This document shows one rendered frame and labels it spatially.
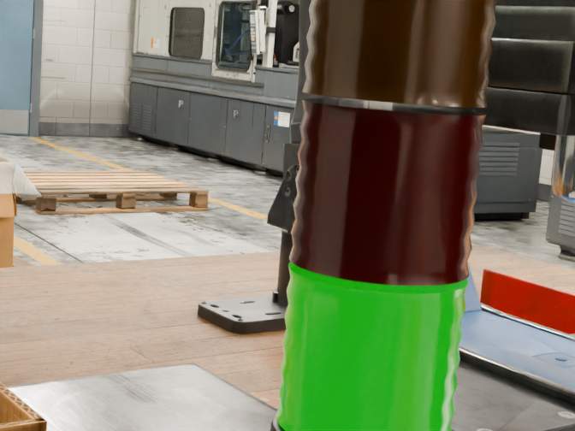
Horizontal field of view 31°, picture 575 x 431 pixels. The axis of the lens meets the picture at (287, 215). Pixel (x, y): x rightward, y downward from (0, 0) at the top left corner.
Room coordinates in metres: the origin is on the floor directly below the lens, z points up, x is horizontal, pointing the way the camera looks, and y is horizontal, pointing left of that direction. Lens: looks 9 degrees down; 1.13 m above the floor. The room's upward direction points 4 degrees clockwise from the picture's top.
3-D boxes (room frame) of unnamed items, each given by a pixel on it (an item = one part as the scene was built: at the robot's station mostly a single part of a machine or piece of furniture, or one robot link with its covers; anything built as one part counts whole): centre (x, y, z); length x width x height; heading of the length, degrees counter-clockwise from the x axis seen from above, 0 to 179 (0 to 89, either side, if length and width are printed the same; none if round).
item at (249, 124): (9.85, 0.02, 0.49); 5.51 x 1.02 x 0.97; 33
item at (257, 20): (9.43, 0.37, 1.27); 0.23 x 0.18 x 0.38; 123
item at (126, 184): (7.17, 1.33, 0.07); 1.20 x 1.00 x 0.14; 125
